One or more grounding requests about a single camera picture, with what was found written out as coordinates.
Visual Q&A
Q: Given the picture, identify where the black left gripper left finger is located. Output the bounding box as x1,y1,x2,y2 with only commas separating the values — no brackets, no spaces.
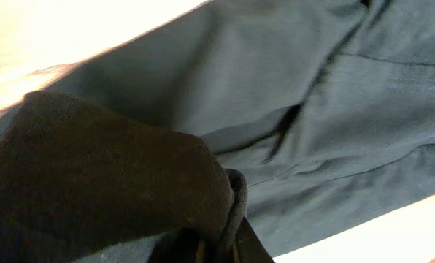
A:
147,229,205,263

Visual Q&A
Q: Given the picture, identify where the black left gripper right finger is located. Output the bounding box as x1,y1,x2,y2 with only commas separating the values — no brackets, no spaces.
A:
232,218,274,263

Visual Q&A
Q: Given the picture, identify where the black t-shirt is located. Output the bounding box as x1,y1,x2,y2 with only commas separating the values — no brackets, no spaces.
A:
0,1,435,262

